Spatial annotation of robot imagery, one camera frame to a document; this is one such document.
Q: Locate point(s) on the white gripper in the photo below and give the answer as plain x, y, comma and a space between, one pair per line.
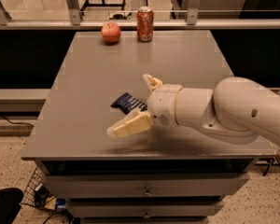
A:
162, 104

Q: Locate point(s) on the blue rxbar blueberry wrapper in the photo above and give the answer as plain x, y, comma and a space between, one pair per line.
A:
126, 103

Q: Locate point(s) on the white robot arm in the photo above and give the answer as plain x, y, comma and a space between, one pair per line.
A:
236, 111

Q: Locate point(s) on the red coke can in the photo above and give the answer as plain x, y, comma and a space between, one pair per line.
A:
145, 19

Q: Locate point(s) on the grey drawer cabinet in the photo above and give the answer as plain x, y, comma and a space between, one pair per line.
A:
69, 137

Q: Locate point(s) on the red apple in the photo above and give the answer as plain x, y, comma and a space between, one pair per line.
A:
110, 32

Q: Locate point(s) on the upper grey drawer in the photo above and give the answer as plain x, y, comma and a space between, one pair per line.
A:
138, 186

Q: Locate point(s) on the grey drawer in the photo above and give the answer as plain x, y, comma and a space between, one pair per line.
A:
145, 209
138, 186

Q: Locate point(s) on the lower grey drawer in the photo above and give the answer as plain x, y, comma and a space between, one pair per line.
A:
145, 209

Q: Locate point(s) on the black chair corner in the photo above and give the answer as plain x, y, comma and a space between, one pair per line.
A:
10, 204

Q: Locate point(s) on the wire mesh basket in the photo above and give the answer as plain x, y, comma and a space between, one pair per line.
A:
36, 194

